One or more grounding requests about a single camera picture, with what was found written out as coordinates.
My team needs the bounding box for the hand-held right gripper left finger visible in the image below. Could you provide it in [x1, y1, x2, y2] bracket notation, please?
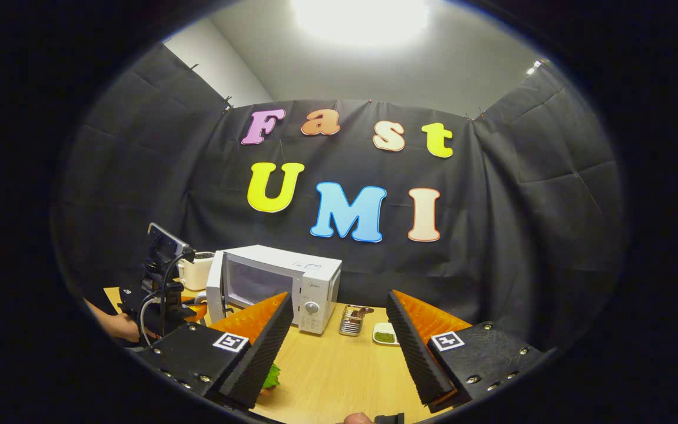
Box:
[137, 291, 294, 410]

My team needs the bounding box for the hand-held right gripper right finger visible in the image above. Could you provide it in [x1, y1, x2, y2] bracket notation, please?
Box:
[386, 290, 546, 407]

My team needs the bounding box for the green lettuce leaf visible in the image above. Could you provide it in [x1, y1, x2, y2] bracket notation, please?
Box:
[261, 363, 281, 394]

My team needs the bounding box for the metal wire utensil holder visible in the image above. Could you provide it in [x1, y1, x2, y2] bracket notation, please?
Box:
[339, 304, 375, 337]

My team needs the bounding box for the white divided dish of beans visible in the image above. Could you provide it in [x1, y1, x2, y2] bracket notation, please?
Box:
[373, 322, 400, 346]

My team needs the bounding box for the black backdrop cloth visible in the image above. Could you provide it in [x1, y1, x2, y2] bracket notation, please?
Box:
[51, 42, 628, 354]

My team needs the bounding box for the large ceiling light panel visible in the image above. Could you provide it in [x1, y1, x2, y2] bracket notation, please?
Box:
[291, 0, 431, 48]

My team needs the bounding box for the white toaster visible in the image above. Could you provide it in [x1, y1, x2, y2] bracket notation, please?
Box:
[178, 251, 216, 292]

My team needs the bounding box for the white microwave oven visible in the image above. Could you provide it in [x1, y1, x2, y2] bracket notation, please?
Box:
[205, 244, 343, 336]

